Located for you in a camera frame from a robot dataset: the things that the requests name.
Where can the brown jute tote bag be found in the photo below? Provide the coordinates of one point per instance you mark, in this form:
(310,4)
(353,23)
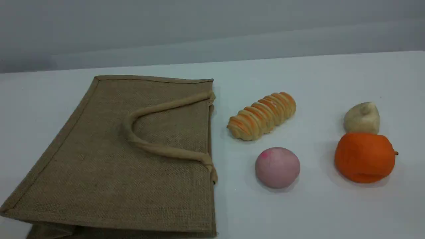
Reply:
(109,172)

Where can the beige garlic-shaped toy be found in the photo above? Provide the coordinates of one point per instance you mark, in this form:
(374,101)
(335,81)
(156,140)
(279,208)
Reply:
(362,118)

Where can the pink round bun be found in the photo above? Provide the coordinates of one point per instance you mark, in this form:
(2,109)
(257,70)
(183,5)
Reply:
(277,168)

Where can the orange fruit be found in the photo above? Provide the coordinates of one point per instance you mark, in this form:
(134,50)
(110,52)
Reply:
(363,157)

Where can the striped orange bread roll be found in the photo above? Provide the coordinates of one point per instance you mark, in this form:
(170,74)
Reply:
(262,116)

